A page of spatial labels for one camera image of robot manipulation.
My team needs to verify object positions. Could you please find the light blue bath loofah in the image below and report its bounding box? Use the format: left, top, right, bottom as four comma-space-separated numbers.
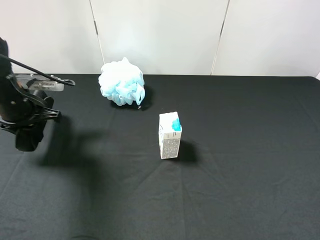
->
98, 57, 146, 107

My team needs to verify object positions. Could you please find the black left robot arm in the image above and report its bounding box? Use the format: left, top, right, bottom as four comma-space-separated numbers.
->
0, 39, 61, 132

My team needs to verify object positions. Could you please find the black tablecloth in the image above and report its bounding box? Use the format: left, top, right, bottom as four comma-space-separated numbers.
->
0, 75, 320, 240

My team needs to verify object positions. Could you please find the white blue carton box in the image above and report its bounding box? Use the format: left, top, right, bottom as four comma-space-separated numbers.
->
158, 111, 182, 159

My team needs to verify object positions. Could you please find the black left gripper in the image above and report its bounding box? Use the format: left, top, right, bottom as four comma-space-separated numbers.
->
0, 74, 62, 133

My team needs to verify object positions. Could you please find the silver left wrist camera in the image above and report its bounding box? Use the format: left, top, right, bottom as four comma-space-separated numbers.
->
15, 73, 64, 92

